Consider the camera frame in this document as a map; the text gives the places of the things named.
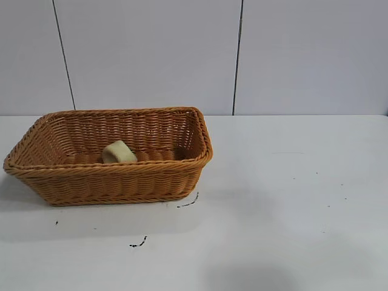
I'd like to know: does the pale yellow egg yolk pastry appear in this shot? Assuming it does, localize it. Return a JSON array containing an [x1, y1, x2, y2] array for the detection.
[[101, 139, 138, 164]]

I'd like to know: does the brown woven wicker basket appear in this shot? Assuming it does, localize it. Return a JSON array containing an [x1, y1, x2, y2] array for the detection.
[[3, 105, 215, 207]]

